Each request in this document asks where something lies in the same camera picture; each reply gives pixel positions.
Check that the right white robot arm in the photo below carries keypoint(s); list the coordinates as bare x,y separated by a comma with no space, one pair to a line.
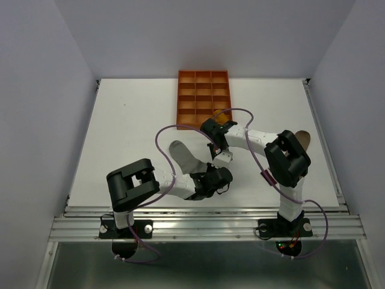
291,202

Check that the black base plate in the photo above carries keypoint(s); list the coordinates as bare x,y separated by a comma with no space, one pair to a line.
142,228
281,228

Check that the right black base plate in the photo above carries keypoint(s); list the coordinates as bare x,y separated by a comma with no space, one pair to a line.
281,228

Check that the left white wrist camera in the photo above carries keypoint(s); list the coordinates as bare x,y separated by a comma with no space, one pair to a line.
223,159

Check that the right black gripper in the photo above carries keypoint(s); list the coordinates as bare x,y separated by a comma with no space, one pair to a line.
210,144

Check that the orange compartment tray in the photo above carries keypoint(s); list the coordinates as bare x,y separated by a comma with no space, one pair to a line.
202,94

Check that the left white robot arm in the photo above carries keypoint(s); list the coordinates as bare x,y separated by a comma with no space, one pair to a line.
130,186

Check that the grey striped sock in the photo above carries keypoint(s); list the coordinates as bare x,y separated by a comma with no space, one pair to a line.
187,162

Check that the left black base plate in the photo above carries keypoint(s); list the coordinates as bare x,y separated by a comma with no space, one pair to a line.
142,228

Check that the aluminium rail frame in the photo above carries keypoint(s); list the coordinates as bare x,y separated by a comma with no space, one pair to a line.
209,243

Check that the mustard yellow sock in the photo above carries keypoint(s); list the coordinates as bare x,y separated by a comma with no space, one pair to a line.
220,117

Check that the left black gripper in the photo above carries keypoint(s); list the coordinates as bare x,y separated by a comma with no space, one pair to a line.
209,167

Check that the taupe maroon-cuffed sock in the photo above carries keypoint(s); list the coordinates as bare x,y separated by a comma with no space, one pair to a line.
303,138

